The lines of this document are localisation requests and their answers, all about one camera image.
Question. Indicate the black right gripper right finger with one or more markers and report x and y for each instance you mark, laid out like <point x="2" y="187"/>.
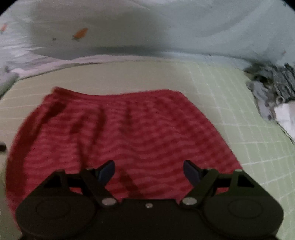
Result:
<point x="205" y="183"/>

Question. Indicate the white crumpled garment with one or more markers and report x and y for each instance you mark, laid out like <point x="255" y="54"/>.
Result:
<point x="284" y="116"/>

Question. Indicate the red checkered cloth garment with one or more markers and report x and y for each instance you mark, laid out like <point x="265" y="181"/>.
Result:
<point x="147" y="134"/>

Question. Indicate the green grid cutting mat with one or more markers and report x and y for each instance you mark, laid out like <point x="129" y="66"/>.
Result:
<point x="220" y="92"/>

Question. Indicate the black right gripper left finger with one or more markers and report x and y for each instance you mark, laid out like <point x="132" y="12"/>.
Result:
<point x="86" y="187"/>

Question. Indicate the dark plaid shirt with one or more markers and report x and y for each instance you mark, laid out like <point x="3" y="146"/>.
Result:
<point x="279" y="78"/>

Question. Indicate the grey crumpled garment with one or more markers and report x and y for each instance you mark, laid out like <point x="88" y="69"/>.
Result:
<point x="264" y="99"/>

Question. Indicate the light blue carrot-print sheet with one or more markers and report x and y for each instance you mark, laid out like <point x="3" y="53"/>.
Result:
<point x="44" y="34"/>

